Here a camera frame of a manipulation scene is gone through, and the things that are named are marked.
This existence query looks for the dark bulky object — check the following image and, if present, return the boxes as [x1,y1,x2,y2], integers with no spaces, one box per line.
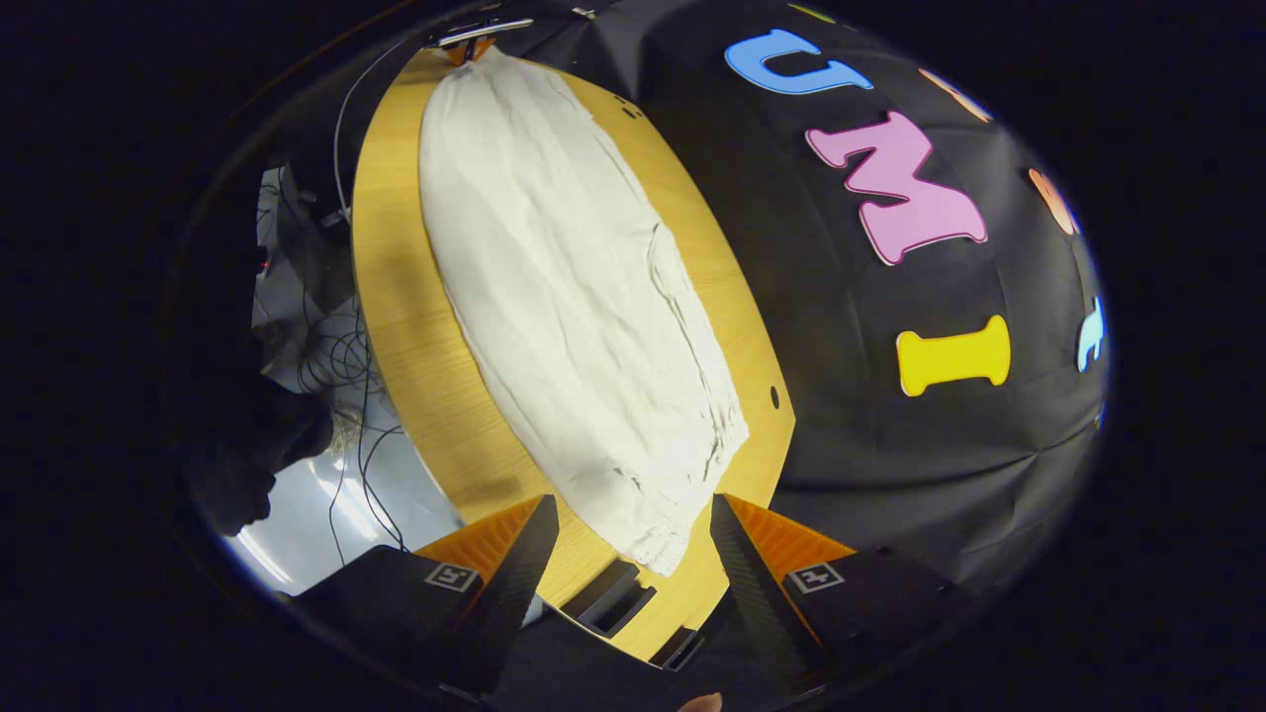
[188,326,335,537]

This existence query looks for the white jeans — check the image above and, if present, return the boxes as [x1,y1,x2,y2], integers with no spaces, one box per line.
[418,44,751,579]

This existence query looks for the black backdrop cloth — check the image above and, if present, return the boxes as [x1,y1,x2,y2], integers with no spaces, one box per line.
[514,0,1111,604]

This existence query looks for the tangle of black cables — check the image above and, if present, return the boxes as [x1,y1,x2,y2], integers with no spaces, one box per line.
[295,287,408,555]

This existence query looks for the thin white cable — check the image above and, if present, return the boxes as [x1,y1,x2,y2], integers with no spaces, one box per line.
[332,38,438,226]

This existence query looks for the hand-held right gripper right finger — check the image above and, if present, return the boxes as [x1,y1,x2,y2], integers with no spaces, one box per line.
[708,492,980,698]

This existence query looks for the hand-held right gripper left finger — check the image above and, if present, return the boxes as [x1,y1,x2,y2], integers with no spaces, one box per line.
[292,494,561,698]

